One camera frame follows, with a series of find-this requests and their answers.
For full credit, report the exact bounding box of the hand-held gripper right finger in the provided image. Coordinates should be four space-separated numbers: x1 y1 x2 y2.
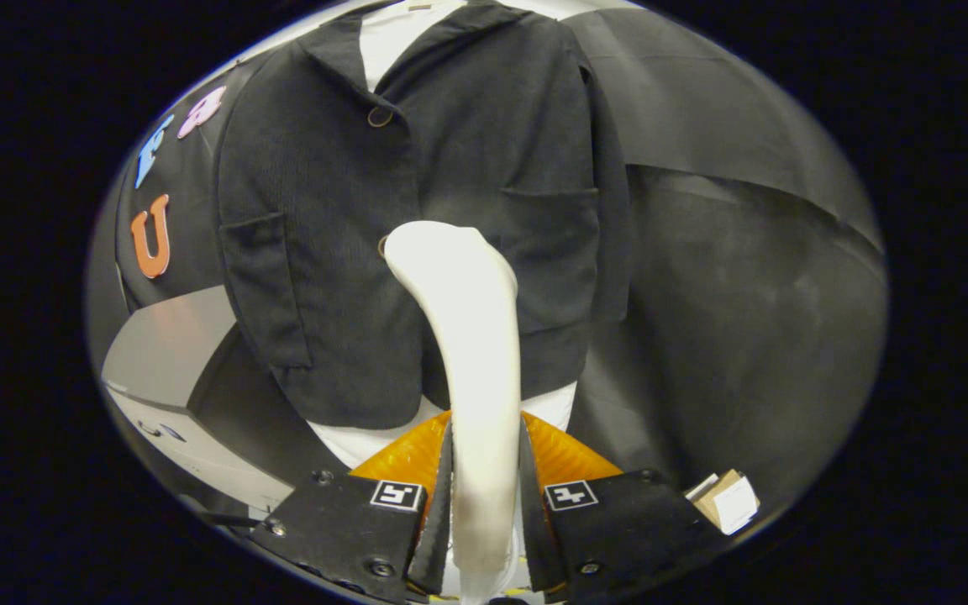
520 410 706 605

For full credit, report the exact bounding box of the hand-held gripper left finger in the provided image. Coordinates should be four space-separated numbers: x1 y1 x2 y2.
250 410 455 605

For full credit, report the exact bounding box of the white garment steamer head with hose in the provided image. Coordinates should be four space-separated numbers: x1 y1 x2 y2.
384 220 523 605

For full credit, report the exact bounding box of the black jacket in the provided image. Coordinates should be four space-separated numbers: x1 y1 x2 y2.
215 0 632 429

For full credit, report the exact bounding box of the cardboard box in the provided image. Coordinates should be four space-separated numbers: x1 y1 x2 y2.
684 469 760 536

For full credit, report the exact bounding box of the grey cabinet with drawers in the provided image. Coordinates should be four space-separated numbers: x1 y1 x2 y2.
102 284 350 513

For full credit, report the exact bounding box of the black backdrop cloth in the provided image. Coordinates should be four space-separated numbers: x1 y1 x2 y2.
85 8 888 505

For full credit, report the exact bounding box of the white dress form torso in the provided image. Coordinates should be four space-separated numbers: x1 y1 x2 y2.
308 0 577 470

